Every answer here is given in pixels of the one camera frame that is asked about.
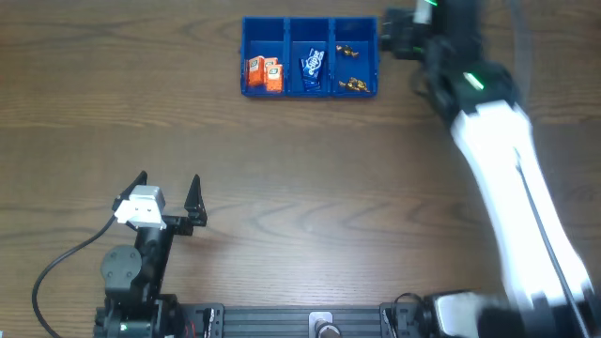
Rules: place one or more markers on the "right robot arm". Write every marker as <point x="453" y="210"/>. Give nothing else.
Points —
<point x="502" y="155"/>

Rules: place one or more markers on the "blue tray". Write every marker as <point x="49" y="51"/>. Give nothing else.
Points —
<point x="310" y="28"/>

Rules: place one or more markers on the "blue candy pack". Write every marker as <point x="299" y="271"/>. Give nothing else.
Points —
<point x="313" y="61"/>
<point x="311" y="84"/>

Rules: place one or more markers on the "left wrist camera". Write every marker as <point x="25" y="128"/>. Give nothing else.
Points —
<point x="141" y="206"/>

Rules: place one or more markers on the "mounting rail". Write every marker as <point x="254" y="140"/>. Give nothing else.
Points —
<point x="272" y="321"/>

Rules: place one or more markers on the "gold candy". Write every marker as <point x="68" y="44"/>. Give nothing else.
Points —
<point x="347" y="50"/>
<point x="354" y="84"/>

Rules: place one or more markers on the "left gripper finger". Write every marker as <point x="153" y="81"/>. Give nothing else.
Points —
<point x="136" y="180"/>
<point x="196" y="206"/>

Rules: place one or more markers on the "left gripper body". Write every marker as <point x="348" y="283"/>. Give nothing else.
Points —
<point x="177" y="225"/>

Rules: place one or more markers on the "orange candy box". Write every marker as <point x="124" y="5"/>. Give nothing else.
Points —
<point x="271" y="61"/>
<point x="273" y="82"/>
<point x="255" y="75"/>

